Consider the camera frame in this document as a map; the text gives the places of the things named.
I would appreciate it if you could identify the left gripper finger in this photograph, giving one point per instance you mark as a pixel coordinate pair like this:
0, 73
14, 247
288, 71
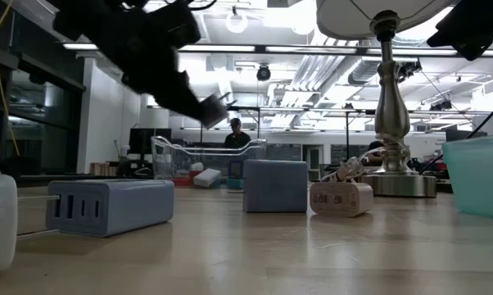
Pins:
181, 100

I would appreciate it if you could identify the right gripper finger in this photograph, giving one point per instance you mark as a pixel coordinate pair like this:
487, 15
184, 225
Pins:
447, 33

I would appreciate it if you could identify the light blue wall charger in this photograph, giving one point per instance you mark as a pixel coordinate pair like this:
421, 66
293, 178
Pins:
213, 111

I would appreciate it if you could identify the white power adapter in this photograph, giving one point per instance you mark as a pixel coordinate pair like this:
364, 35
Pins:
207, 177

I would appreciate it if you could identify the red digital clock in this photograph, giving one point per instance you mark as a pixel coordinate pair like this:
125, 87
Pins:
183, 182

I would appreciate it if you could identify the dark blue digital clock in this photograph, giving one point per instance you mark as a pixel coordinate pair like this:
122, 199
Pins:
230, 169

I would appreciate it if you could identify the teal digital clock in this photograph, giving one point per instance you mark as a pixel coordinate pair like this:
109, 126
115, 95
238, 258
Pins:
234, 183

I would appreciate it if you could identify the light blue multi-port charger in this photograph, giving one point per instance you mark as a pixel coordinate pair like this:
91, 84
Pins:
119, 205

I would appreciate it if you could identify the pink wall charger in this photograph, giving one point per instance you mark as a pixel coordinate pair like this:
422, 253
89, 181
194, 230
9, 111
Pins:
340, 199

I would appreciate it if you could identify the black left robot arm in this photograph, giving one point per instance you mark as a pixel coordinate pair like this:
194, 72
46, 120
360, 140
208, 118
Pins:
82, 16

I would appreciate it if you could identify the black computer monitor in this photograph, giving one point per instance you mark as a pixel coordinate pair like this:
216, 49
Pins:
459, 135
142, 141

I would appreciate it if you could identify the clear plastic bin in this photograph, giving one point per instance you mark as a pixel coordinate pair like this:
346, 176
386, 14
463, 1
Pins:
168, 160

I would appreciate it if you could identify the round pendant light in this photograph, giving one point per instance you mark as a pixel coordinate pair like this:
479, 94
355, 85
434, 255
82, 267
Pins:
236, 23

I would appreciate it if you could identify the silver table lamp white shade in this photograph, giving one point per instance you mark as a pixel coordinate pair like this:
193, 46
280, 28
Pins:
390, 114

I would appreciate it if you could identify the wooden boxes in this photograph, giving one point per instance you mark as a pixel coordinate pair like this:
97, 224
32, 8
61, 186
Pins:
101, 168

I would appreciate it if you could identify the light blue cube charger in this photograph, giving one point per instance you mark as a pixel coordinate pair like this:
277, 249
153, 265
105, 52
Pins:
275, 186

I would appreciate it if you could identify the translucent teal plastic tray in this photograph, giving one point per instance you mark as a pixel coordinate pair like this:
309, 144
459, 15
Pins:
484, 176

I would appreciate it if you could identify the green white plug adapter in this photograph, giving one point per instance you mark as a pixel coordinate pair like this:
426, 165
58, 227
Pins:
1, 221

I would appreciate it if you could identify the black dome camera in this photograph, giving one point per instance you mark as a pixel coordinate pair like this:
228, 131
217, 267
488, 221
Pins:
263, 73

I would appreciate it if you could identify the silver ceiling duct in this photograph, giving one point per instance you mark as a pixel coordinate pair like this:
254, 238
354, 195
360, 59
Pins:
361, 71

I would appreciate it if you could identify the black metal table frame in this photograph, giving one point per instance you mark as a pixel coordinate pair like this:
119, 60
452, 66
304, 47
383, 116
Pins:
37, 179

